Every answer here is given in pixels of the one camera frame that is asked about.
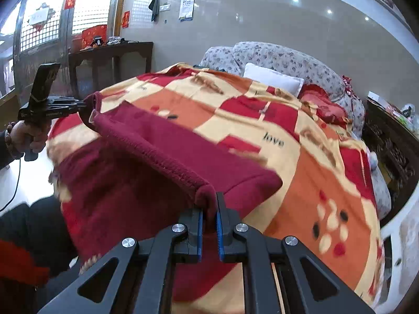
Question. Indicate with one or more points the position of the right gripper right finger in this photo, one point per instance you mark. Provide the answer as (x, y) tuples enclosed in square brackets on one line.
[(281, 276)]

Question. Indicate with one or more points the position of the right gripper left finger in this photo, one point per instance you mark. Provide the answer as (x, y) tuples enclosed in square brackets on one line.
[(135, 276)]

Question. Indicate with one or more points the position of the dark red knit sweater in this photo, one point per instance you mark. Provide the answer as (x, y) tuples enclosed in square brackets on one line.
[(140, 173)]

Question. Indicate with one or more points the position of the person's left hand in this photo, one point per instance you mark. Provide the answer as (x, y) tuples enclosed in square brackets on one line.
[(23, 136)]

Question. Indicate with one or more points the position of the orange red checkered blanket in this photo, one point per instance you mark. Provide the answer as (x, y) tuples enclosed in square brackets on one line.
[(326, 198)]

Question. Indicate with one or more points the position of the person's dark trouser leg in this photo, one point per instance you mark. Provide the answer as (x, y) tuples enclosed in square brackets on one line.
[(36, 251)]

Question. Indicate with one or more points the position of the white ornate chair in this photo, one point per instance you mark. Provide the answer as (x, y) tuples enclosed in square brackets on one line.
[(401, 256)]

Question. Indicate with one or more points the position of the dark carved wooden cabinet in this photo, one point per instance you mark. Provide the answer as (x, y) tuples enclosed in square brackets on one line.
[(397, 151)]

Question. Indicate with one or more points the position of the red cushion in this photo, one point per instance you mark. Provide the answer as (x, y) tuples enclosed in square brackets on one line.
[(327, 110)]

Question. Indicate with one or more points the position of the floral grey bolster pillow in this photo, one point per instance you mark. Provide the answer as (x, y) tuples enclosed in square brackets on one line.
[(292, 63)]

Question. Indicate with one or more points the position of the clutter on cabinet top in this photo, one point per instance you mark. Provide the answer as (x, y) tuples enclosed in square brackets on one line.
[(407, 116)]

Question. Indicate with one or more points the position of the white pillow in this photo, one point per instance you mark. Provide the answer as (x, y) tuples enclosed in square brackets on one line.
[(272, 78)]

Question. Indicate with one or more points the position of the red paper wall decoration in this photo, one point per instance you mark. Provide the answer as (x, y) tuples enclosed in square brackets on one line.
[(69, 4)]

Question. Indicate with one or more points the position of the dark cloth hanging on wall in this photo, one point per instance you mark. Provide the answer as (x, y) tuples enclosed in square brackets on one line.
[(154, 6)]

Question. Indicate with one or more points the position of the wall calendar chart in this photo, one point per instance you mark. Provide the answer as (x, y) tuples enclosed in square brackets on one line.
[(186, 10)]

